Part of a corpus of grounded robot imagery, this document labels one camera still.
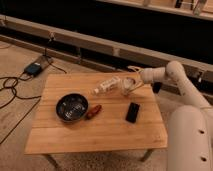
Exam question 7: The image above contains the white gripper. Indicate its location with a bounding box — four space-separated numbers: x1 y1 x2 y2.
127 66 153 92

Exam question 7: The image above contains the wooden table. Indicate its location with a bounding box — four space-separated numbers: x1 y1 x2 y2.
24 72 168 155

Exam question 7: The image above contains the black power adapter box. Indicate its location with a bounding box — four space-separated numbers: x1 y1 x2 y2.
24 62 42 76

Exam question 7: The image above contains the red brown sausage toy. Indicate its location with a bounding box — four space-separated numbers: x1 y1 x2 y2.
86 105 102 119

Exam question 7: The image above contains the black phone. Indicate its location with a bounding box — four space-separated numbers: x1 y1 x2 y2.
126 103 140 123

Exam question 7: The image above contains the black bowl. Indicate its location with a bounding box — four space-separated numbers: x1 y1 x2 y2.
56 93 89 123

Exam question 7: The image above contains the clear plastic bottle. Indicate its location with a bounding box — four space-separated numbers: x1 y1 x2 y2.
93 76 121 95

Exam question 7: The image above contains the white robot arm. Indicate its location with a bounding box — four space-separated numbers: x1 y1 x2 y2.
129 61 213 171

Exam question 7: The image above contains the black floor cable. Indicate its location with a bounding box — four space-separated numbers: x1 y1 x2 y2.
0 74 42 145

